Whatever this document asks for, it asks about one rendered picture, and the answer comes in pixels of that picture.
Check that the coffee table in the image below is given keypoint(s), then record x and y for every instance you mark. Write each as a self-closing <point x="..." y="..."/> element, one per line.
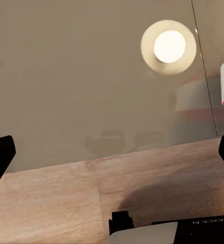
<point x="87" y="79"/>

